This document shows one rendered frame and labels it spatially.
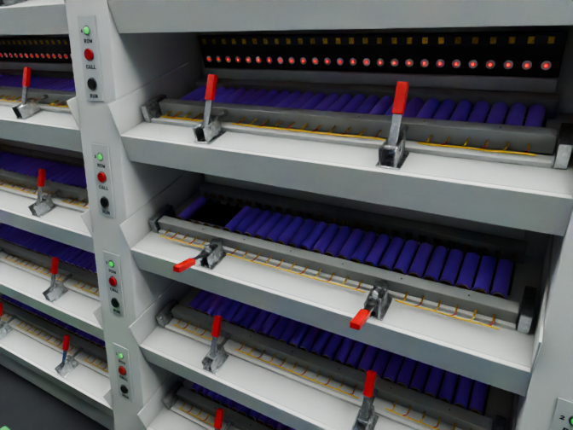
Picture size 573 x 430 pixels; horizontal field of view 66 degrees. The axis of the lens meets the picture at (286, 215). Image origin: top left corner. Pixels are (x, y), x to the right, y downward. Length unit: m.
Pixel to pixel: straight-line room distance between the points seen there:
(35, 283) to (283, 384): 0.65
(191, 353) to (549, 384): 0.55
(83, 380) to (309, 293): 0.67
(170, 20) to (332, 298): 0.43
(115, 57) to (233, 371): 0.53
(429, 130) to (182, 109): 0.38
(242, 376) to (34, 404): 0.69
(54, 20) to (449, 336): 0.74
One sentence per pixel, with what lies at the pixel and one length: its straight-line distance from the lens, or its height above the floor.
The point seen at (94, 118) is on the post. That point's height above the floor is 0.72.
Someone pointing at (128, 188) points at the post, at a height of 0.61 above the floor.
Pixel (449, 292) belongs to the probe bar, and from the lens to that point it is 0.58.
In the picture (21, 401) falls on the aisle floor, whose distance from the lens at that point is 1.35.
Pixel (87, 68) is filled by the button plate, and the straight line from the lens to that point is 0.78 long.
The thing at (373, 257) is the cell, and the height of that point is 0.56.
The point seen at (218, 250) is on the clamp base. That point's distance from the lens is 0.69.
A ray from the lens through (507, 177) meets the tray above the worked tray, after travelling 0.50.
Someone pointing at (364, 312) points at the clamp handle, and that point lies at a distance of 0.53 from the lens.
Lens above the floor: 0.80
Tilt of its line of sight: 18 degrees down
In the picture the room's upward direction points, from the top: 2 degrees clockwise
